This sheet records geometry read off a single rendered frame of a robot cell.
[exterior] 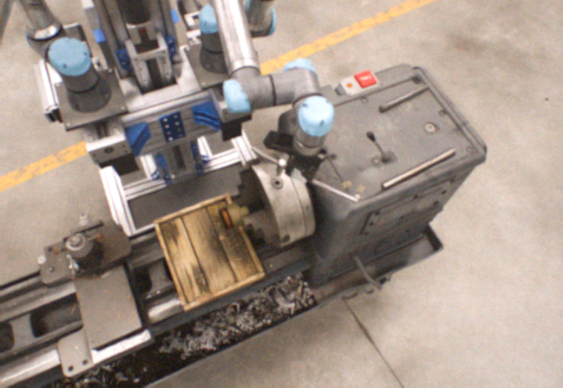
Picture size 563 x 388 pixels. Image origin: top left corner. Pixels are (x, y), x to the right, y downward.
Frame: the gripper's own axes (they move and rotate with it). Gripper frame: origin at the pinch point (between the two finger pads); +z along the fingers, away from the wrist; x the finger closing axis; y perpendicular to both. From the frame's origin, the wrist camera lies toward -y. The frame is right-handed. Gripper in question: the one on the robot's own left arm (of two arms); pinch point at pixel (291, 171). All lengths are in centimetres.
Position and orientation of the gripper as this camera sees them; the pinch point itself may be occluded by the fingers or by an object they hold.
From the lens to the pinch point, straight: 130.0
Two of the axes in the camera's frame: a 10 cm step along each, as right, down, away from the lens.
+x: 5.1, -7.7, 3.8
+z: -0.9, 3.9, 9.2
